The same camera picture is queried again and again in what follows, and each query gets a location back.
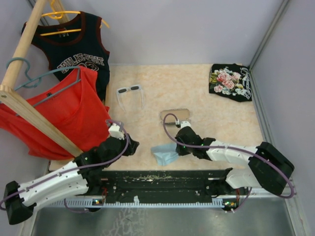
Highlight light blue cleaning cloth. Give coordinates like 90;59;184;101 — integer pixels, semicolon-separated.
151;143;179;166

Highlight newspaper print glasses case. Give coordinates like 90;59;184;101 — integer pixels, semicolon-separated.
160;108;191;125

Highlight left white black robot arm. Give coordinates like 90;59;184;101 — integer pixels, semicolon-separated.
0;136;140;225

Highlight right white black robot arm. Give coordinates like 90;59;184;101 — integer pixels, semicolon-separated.
175;126;295;196

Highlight red tank top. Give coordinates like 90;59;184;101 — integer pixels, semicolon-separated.
0;67;110;160

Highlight black floral folded shirt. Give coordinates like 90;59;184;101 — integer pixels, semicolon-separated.
209;63;252;102

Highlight blue grey clothes hanger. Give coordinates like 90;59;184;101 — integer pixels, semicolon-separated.
6;57;81;108

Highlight navy basketball tank top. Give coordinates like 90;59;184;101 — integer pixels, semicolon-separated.
31;11;110;101

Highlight wooden clothes rack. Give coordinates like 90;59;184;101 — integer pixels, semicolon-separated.
0;0;108;164

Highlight yellow clothes hanger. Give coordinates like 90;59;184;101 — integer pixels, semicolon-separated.
39;0;110;37

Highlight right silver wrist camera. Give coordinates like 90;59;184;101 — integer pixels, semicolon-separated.
175;120;191;129

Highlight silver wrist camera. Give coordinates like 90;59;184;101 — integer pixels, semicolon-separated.
106;119;125;140
175;120;191;129

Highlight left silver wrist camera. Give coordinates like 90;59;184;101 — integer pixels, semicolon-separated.
106;119;125;140

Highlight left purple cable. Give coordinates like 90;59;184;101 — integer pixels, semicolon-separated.
0;119;129;214

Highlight purple cable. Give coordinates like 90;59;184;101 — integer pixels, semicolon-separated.
162;113;296;213
0;119;129;214

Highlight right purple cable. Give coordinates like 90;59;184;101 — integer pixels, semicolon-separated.
162;113;296;213

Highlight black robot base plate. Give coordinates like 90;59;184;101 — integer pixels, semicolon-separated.
86;168;248;204

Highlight white frame sunglasses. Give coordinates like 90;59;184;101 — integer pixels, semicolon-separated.
116;84;145;112

